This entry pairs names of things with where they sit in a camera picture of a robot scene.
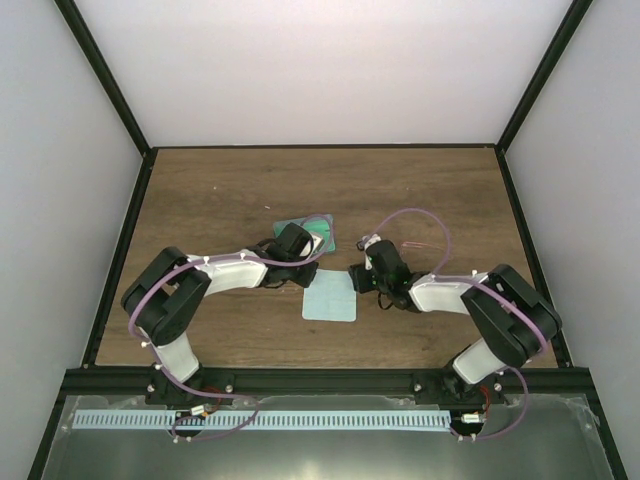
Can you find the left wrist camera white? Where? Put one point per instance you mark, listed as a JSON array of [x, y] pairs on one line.
[[317, 241]]

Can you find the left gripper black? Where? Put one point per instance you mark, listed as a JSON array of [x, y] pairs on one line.
[[305, 280]]

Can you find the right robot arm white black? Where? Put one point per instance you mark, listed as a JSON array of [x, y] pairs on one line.
[[515, 322]]

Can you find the black frame post left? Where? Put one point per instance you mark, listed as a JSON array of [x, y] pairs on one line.
[[90, 48]]

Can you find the black frame post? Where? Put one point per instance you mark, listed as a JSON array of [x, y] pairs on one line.
[[90, 48], [561, 39]]

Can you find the blue-grey glasses case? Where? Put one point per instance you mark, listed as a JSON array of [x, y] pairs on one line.
[[317, 226]]

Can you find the light blue slotted strip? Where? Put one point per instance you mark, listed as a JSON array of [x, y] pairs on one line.
[[395, 420]]

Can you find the black frame post right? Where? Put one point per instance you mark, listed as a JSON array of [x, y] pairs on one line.
[[561, 39]]

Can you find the light blue cleaning cloth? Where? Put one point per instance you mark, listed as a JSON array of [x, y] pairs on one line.
[[330, 297]]

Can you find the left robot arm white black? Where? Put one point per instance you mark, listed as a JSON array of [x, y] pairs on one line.
[[163, 300]]

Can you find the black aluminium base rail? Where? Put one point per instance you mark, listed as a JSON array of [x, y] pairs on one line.
[[426, 386]]

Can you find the pink sunglasses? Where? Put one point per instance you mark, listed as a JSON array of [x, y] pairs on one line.
[[419, 245]]

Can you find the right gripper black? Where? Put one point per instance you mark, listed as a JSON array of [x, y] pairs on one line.
[[358, 275]]

